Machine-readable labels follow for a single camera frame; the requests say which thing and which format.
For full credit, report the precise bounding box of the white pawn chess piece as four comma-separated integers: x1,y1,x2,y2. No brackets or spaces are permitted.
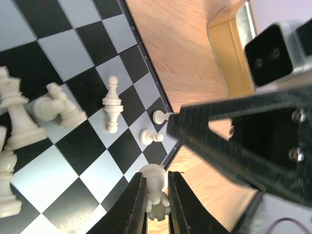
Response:
140,130,164,145
153,110,173,125

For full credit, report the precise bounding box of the black silver chess board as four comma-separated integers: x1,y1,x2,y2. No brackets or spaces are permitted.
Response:
0,0,180,234

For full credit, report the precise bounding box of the white king chess piece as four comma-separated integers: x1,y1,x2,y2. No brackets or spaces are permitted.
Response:
0,66,47,150

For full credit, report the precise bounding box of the white queen chess piece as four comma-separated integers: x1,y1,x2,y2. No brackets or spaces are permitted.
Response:
0,126,22,218

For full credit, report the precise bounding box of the gold square tin box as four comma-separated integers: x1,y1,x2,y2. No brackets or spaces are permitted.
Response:
207,0,257,98

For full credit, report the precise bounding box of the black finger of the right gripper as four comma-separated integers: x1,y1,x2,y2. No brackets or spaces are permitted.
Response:
167,85,312,207

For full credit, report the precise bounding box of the white rook chess piece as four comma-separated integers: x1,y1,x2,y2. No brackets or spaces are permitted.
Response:
139,164,171,221

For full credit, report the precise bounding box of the white bishop chess piece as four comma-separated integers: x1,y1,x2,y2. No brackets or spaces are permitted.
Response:
102,76,124,134

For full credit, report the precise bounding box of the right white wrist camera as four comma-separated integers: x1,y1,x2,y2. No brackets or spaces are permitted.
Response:
244,19,312,87

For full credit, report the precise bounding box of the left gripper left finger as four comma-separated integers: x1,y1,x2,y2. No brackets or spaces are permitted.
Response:
88,172,147,234

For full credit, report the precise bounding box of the white knight chess piece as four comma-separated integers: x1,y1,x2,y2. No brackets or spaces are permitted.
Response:
32,82,87,128

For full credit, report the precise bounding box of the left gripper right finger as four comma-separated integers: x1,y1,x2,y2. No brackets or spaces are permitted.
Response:
168,171,229,234

